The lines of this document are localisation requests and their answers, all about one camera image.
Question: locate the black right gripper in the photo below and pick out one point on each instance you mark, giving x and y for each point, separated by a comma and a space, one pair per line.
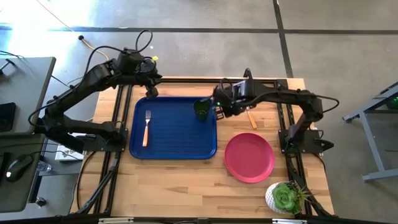
236, 99

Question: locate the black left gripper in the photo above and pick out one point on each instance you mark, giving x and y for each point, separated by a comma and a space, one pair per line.
149, 77

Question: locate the green faceted plastic cup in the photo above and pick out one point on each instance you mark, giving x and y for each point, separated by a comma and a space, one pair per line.
202, 112

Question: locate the blue plastic tray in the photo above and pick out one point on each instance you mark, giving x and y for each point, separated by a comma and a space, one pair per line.
177, 133

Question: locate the pink round plate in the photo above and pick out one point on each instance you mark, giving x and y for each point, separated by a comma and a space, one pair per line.
248, 157

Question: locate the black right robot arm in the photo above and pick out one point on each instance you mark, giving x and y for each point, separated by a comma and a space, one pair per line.
298, 96

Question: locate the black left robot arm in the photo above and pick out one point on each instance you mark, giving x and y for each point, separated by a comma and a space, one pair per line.
93, 76

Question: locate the white printed box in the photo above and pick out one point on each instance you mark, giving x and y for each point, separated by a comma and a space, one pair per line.
66, 154

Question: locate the succulent plant in white pot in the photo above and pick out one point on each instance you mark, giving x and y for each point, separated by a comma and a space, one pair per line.
284, 197

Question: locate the clear water bottle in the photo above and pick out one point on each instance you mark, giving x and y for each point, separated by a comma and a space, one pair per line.
44, 167

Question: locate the black flat device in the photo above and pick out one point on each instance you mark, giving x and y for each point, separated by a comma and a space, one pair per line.
7, 117

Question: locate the black computer mouse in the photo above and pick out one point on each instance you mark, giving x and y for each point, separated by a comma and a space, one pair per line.
18, 166

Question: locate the black desk caster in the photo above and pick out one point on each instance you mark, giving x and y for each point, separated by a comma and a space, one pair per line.
40, 201

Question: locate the dark grey desk top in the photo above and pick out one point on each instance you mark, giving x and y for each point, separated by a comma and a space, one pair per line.
18, 193

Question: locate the black aluminium table frame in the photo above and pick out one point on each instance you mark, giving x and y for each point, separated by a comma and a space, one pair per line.
128, 93

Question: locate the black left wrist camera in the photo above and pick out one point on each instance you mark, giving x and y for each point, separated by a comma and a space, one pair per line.
130, 60

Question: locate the silver metal bracket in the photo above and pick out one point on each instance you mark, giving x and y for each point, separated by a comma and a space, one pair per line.
115, 221
289, 221

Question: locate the grey metal table frame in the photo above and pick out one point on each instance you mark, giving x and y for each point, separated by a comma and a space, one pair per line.
370, 133

